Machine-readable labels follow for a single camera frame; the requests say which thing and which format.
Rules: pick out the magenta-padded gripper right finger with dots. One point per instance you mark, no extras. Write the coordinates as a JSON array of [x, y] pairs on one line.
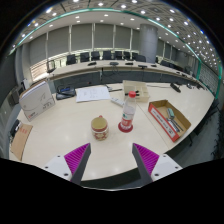
[[146, 160]]

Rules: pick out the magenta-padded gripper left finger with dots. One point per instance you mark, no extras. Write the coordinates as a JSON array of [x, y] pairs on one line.
[[77, 160]]

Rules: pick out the clear red-capped water bottle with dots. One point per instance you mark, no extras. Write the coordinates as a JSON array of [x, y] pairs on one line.
[[128, 115]]

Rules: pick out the open red-sided cardboard box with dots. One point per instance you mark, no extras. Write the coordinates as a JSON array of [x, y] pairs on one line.
[[160, 116]]

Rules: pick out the grey-green tool in box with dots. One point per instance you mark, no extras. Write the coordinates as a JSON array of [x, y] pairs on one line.
[[171, 113]]

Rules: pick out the brown cardboard sheet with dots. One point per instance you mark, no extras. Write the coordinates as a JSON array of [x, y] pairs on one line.
[[20, 141]]

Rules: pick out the black desktop console device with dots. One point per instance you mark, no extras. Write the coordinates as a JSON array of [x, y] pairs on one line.
[[65, 94]]

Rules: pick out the white paper sheet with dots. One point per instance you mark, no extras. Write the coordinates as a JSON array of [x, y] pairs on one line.
[[92, 94]]

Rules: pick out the large white cardboard box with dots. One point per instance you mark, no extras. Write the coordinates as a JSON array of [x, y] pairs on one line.
[[36, 101]]

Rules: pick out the beige compartment tray box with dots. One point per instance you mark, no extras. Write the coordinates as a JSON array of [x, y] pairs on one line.
[[133, 86]]

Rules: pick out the black table microphone base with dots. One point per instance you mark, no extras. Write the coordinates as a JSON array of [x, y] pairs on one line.
[[175, 87]]

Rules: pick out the small grey monitor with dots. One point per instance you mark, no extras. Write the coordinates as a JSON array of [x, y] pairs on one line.
[[14, 97]]

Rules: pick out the long curved conference desk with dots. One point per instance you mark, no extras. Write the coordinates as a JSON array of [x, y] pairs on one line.
[[80, 68]]

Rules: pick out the group of black desk microphones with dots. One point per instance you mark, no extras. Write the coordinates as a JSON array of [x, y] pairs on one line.
[[114, 63]]

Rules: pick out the row of black office chairs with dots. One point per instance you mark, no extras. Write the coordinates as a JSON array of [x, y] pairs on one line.
[[106, 55]]

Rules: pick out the group of ceiling lights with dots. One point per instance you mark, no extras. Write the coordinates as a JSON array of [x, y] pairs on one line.
[[106, 15]]

